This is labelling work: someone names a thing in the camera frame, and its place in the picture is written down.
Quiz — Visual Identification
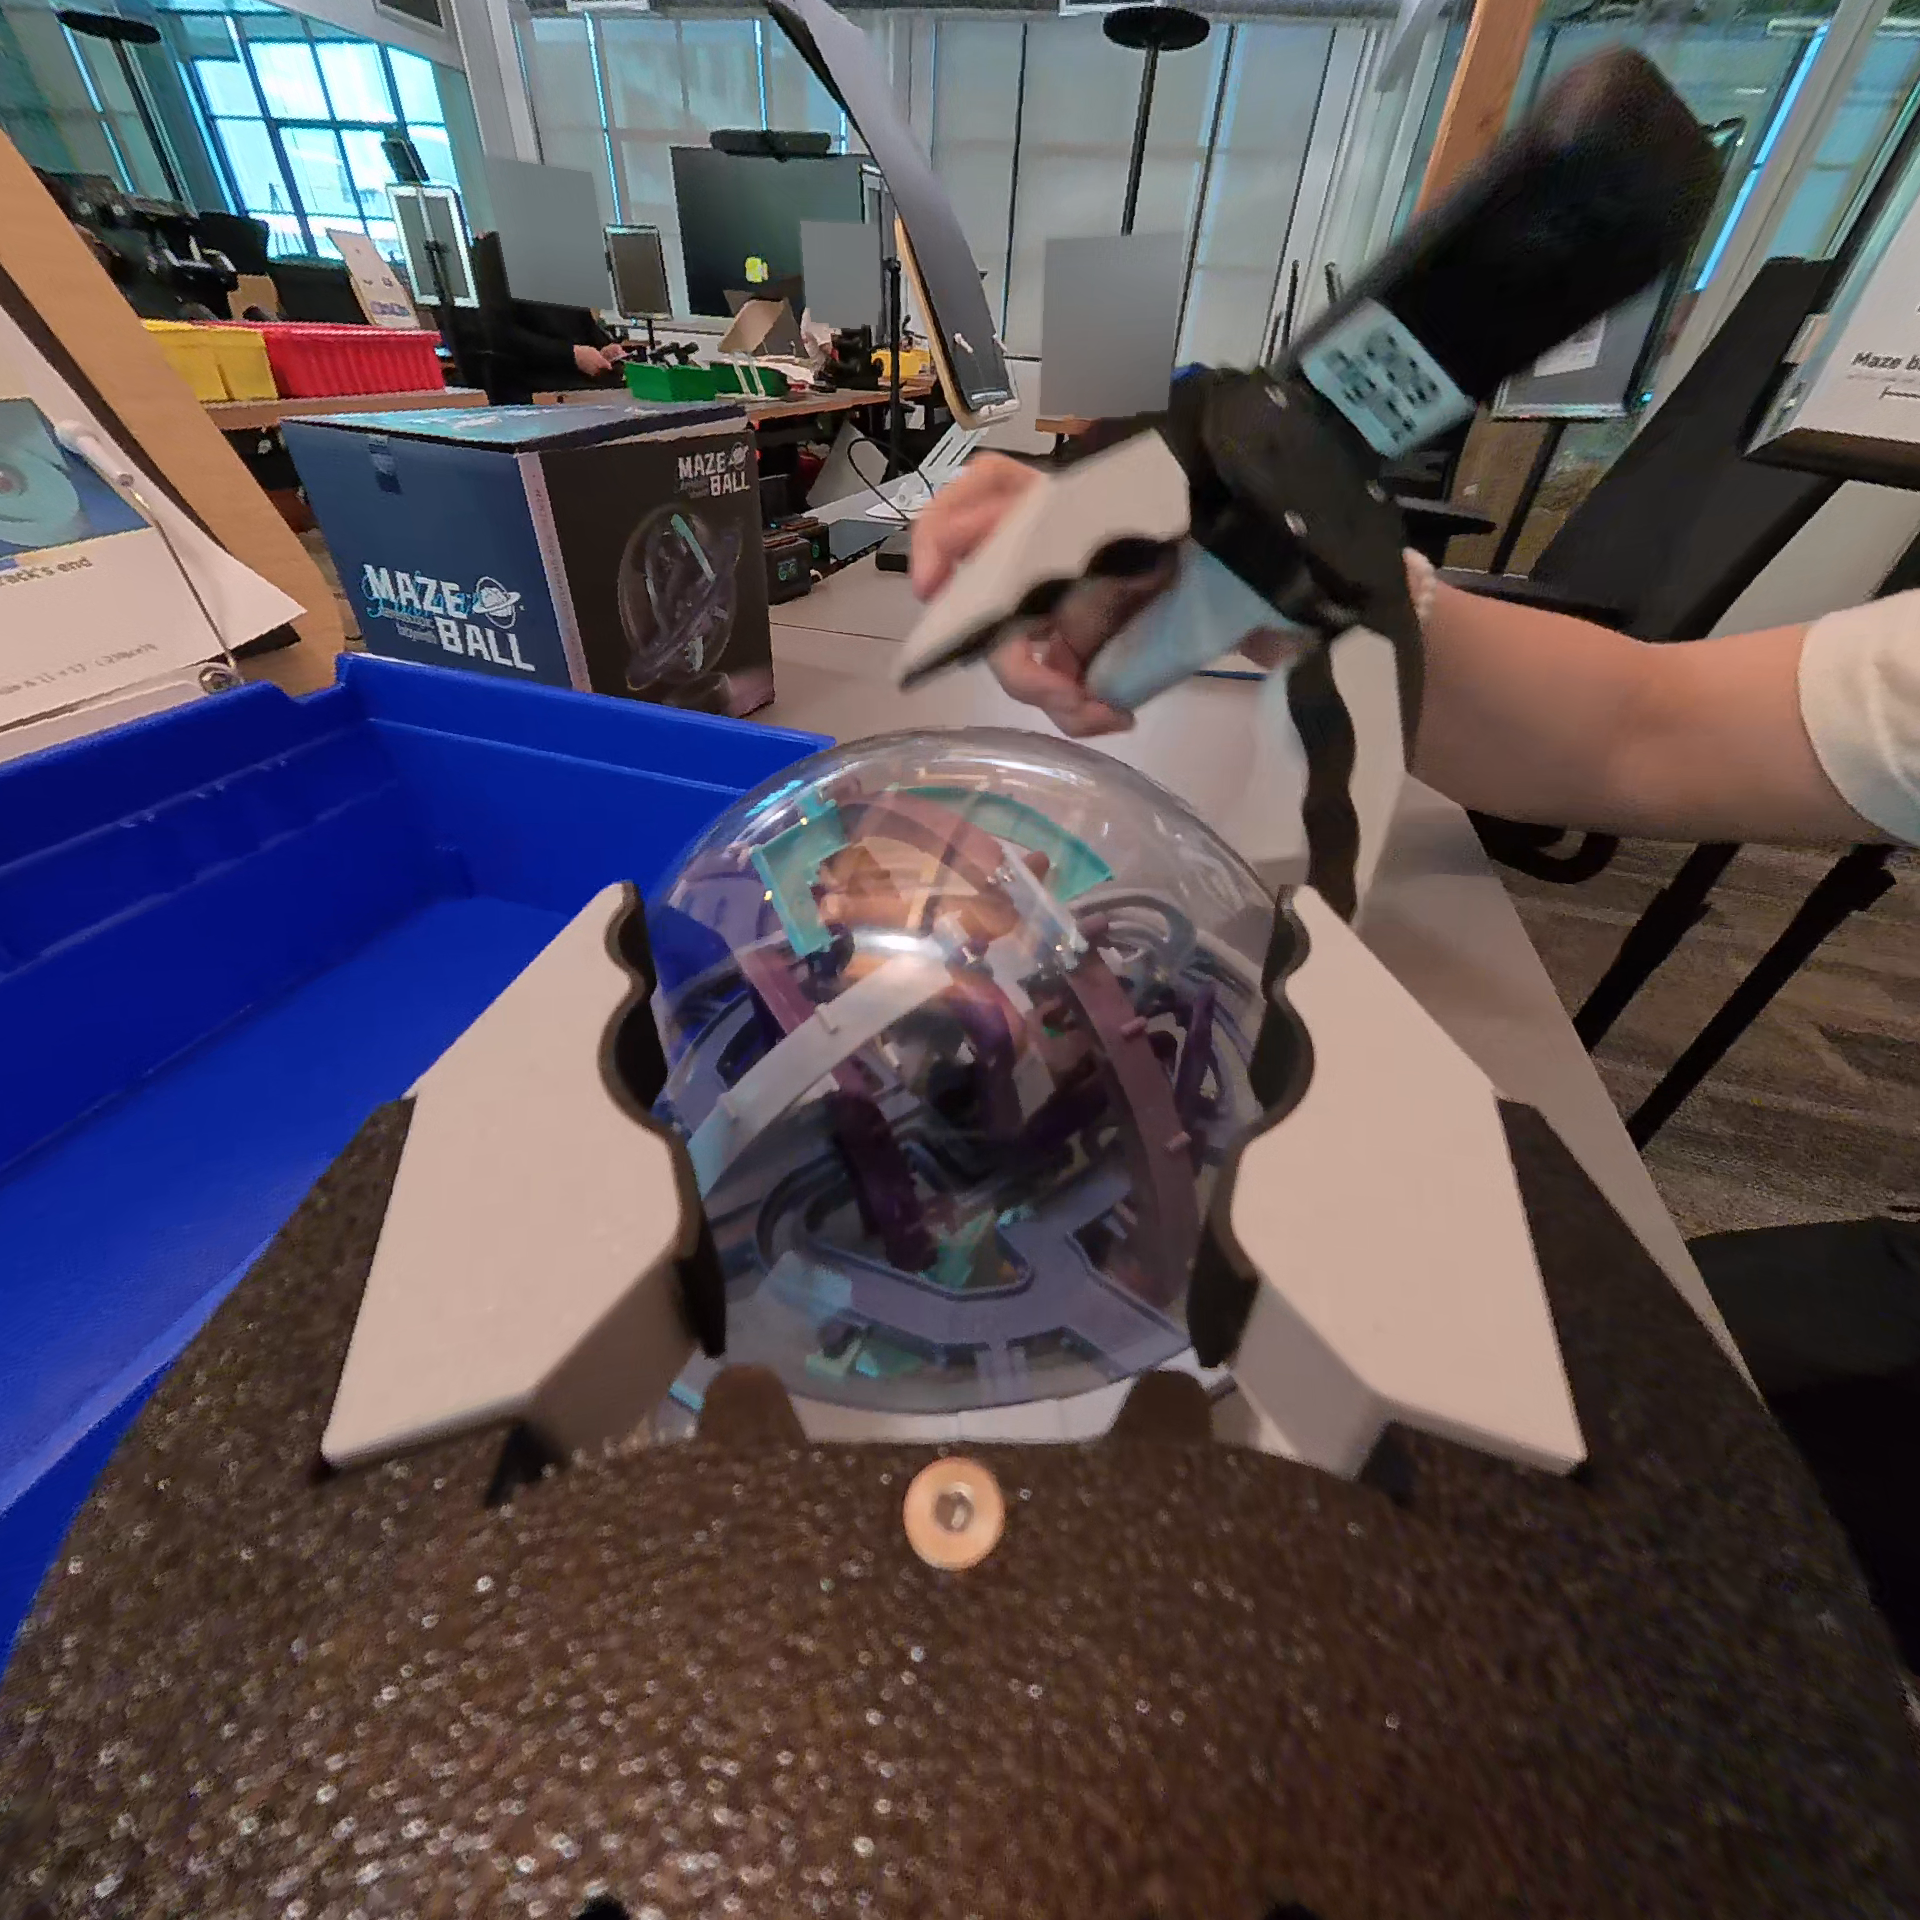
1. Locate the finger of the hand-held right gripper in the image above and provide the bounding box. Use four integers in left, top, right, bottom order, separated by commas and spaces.
1294, 602, 1429, 924
898, 428, 1198, 694

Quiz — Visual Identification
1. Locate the clear plastic maze ball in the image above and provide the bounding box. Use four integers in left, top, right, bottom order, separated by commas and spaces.
644, 727, 1314, 1413

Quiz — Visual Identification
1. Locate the black computer monitor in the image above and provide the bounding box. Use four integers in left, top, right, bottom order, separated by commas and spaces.
669, 141, 887, 320

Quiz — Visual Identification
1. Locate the person's right forearm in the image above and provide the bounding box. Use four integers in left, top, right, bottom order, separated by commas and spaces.
1408, 564, 1899, 849

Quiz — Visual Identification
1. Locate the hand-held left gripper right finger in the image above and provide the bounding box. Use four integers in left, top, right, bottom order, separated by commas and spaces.
1190, 886, 1588, 1484

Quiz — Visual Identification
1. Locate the person's right hand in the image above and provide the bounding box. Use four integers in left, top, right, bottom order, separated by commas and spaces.
905, 452, 1144, 739

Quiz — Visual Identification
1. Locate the instruction sheet on board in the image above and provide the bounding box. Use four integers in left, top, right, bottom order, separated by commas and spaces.
0, 135, 345, 698

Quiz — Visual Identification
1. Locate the green plastic bin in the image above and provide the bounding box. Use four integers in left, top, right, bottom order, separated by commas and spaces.
620, 358, 788, 404

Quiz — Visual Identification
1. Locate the yellow plastic bin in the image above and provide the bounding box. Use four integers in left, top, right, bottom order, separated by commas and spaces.
140, 317, 279, 404

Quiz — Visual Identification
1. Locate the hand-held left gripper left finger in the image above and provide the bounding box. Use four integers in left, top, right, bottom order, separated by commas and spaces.
316, 880, 728, 1472

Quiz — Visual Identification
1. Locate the black floor lamp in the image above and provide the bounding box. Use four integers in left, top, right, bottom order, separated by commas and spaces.
1103, 5, 1209, 421

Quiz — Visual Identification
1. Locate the dark maze ball packaging box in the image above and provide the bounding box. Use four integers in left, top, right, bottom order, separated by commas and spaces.
283, 402, 774, 720

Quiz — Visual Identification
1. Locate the blue plastic bin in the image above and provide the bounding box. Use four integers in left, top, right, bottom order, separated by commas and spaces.
0, 652, 833, 1651

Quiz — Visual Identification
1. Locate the red plastic bin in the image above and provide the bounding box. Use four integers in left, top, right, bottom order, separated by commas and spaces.
254, 325, 448, 398

